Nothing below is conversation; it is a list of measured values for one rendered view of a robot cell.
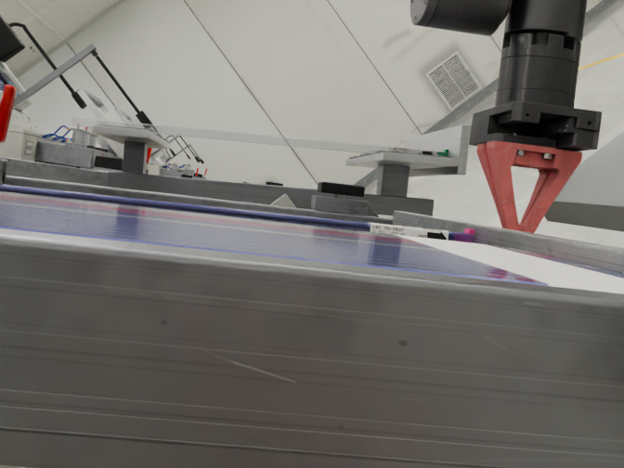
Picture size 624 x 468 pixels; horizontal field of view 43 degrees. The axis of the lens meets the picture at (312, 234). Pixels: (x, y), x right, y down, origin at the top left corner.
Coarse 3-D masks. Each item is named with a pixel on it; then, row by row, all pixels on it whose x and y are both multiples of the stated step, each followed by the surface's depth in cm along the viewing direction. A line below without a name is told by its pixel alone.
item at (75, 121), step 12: (72, 120) 105; (84, 120) 105; (96, 120) 105; (108, 120) 105; (156, 132) 106; (168, 132) 106; (180, 132) 106; (192, 132) 106; (204, 132) 106; (216, 132) 107; (228, 132) 107; (276, 144) 108; (288, 144) 108; (300, 144) 108; (312, 144) 108; (324, 144) 108; (336, 144) 108; (348, 144) 108; (360, 144) 109
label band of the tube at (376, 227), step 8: (376, 224) 60; (384, 224) 61; (376, 232) 60; (384, 232) 60; (392, 232) 60; (400, 232) 60; (408, 232) 60; (416, 232) 60; (424, 232) 60; (432, 232) 60; (440, 232) 60
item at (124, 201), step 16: (16, 192) 57; (32, 192) 57; (48, 192) 57; (64, 192) 57; (80, 192) 58; (160, 208) 58; (176, 208) 58; (192, 208) 58; (208, 208) 58; (224, 208) 59; (304, 224) 59; (320, 224) 59; (336, 224) 59; (352, 224) 60; (368, 224) 60; (464, 240) 61
